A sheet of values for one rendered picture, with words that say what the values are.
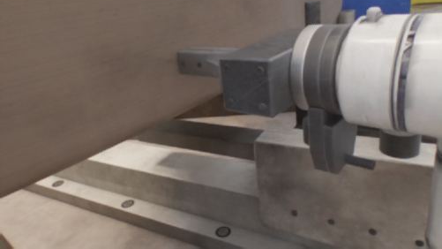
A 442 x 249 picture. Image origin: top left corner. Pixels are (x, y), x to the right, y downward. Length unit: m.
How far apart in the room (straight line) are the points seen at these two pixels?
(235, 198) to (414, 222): 0.44
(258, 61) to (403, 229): 0.52
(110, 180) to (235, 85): 0.99
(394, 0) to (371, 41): 4.56
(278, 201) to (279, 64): 0.52
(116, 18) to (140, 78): 0.06
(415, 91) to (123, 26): 0.25
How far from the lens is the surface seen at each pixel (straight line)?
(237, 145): 0.90
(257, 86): 0.27
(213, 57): 0.36
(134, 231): 1.14
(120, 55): 0.35
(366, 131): 0.75
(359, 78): 0.26
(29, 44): 0.32
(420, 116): 0.26
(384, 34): 0.27
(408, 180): 0.67
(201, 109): 1.84
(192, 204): 1.03
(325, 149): 0.31
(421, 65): 0.25
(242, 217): 0.96
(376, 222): 0.73
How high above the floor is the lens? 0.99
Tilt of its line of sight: 21 degrees down
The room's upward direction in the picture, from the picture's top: 7 degrees counter-clockwise
